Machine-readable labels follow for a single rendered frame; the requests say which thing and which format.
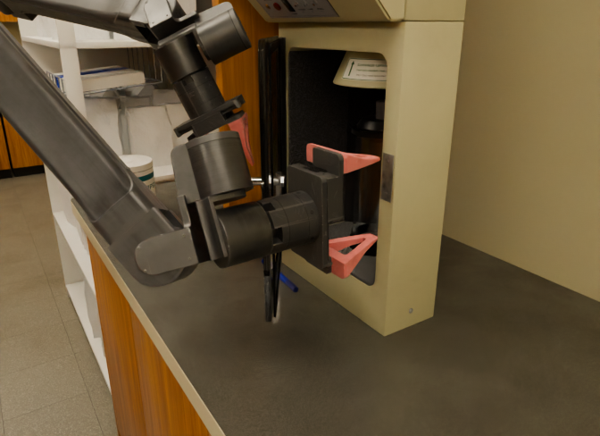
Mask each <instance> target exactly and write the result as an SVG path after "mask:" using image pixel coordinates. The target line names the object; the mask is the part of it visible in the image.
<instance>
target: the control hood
mask: <svg viewBox="0 0 600 436"><path fill-rule="evenodd" d="M248 1H249V2H250V4H251V5H252V6H253V7H254V9H255V10H256V11H257V12H258V13H259V14H260V15H261V16H262V17H263V18H264V20H265V21H267V22H358V21H402V19H403V18H404V4H405V0H328V1H329V2H330V4H331V5H332V7H333V8H334V9H335V11H336V12H337V14H338V15H339V17H312V18H273V19H272V18H271V17H270V16H269V15H268V13H267V12H265V11H264V10H263V8H262V7H261V6H260V5H259V3H258V2H257V1H256V0H248Z"/></svg>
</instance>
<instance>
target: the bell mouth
mask: <svg viewBox="0 0 600 436"><path fill-rule="evenodd" d="M387 69H388V67H387V61H386V59H385V57H384V55H383V54H381V53H372V52H357V51H346V54H345V56H344V58H343V60H342V62H341V64H340V66H339V68H338V70H337V74H336V76H335V78H334V79H333V83H334V84H337V85H339V86H345V87H352V88H378V89H386V85H387Z"/></svg>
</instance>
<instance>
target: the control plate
mask: <svg viewBox="0 0 600 436"><path fill-rule="evenodd" d="M256 1H257V2H258V3H259V5H260V6H261V7H262V8H263V10H264V11H265V12H267V13H268V15H269V16H270V17H271V18H272V19H273V18H312V17H339V15H338V14H337V12H336V11H335V9H334V8H333V7H332V5H331V4H330V2H329V1H328V0H315V1H316V2H317V3H318V5H315V6H313V0H288V2H289V3H290V4H291V6H292V7H293V8H294V9H295V12H290V11H289V10H288V8H287V7H286V6H285V5H284V4H283V3H282V2H281V0H256ZM304 1H306V2H307V3H308V6H304ZM295 2H298V3H299V4H300V5H299V6H297V7H295ZM274 3H277V4H278V5H279V6H280V7H281V10H280V11H278V10H277V9H275V8H274V6H273V4H274ZM266 4H267V5H269V6H270V8H271V9H268V8H267V7H266Z"/></svg>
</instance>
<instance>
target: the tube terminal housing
mask: <svg viewBox="0 0 600 436"><path fill-rule="evenodd" d="M465 5H466V0H405V4H404V18H403V19H402V21H358V22H280V23H279V37H281V38H286V85H287V181H288V53H289V51H308V50H344V51H357V52H372V53H381V54H383V55H384V57H385V59H386V61H387V85H386V101H385V117H384V132H383V148H382V164H383V153H387V154H391V155H393V156H394V169H393V182H392V196H391V203H389V202H388V201H385V200H383V199H380V195H379V226H378V241H377V257H376V272H375V282H374V284H373V285H371V286H368V285H366V284H365V283H363V282H362V281H359V280H358V279H356V278H355V277H354V276H353V275H351V274H349V276H348V277H346V278H344V279H341V278H339V277H337V276H336V275H335V274H333V273H332V272H331V273H328V274H326V273H325V272H323V271H321V270H319V269H318V268H316V267H315V266H313V265H311V264H309V263H308V262H306V260H305V259H304V258H302V257H301V256H299V255H298V254H296V253H295V252H293V251H292V250H291V248H290V249H288V250H284V251H282V263H283V264H285V265H286V266H287V267H289V268H290V269H292V270H293V271H294V272H296V273H297V274H299V275H300V276H302V277H303V278H304V279H306V280H307V281H309V282H310V283H311V284H312V285H313V286H315V287H316V288H318V289H319V290H321V291H322V292H323V293H325V294H326V295H328V296H329V297H330V298H332V299H333V300H335V301H336V302H338V303H339V304H340V305H341V306H342V307H344V308H345V309H347V310H348V311H349V312H351V313H352V314H354V315H355V316H357V317H358V318H359V319H361V320H362V321H364V322H365V323H367V324H368V325H369V326H370V327H371V328H373V329H374V330H375V331H377V332H378V333H380V334H381V335H383V336H384V337H385V336H387V335H389V334H391V333H394V332H396V331H400V330H402V329H404V328H406V327H409V326H411V325H414V324H416V323H419V322H421V321H424V320H426V319H429V318H430V317H432V316H433V313H434V305H435V296H436V287H437V278H438V262H439V254H440V245H441V236H442V228H443V219H444V211H445V201H446V185H447V177H448V168H449V159H450V151H451V142H452V134H453V125H454V109H455V99H456V91H457V82H458V74H459V65H460V57H461V48H462V40H463V21H464V14H465ZM382 164H381V179H382ZM381 179H380V194H381Z"/></svg>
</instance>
